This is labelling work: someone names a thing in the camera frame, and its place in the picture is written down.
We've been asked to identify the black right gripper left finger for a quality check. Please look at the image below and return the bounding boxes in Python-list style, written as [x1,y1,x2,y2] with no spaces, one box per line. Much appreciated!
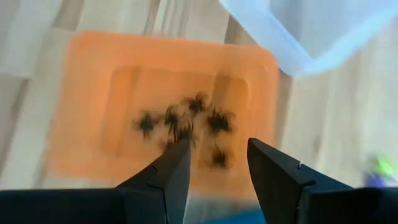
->
[0,139,193,224]

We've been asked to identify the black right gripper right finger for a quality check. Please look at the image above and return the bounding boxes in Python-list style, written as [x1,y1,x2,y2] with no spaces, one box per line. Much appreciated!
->
[247,138,398,224]

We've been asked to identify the purple plastic spider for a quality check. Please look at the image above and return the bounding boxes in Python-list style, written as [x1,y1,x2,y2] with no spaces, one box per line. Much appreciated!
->
[363,172,386,189]

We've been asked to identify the black plastic spider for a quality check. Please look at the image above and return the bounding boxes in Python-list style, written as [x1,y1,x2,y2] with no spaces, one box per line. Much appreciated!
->
[135,110,158,138]
[206,108,234,134]
[185,93,209,114]
[163,105,181,134]
[208,146,231,170]
[175,123,197,146]

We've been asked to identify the green plastic spider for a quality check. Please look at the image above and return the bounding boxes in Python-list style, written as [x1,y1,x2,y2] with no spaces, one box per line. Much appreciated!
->
[368,154,397,177]

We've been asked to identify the orange plastic container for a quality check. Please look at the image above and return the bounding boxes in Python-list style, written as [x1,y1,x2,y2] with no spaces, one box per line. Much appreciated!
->
[46,30,280,200]

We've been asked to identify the clear plastic container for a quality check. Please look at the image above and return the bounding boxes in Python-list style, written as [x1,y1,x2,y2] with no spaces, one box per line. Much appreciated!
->
[219,0,398,77]

